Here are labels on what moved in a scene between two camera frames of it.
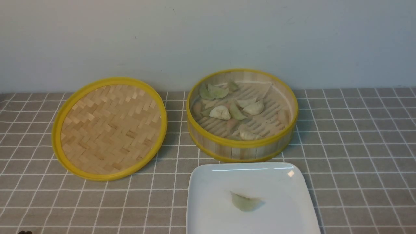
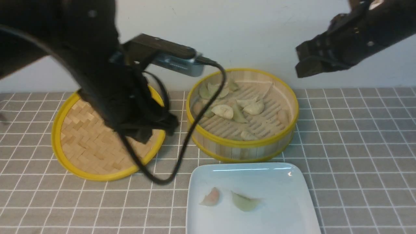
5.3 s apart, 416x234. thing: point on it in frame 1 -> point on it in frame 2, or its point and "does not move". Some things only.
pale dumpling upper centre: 244,103 does not move
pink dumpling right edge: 284,116 does not move
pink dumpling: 231,123 -> 212,199
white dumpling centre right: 254,109 does not move
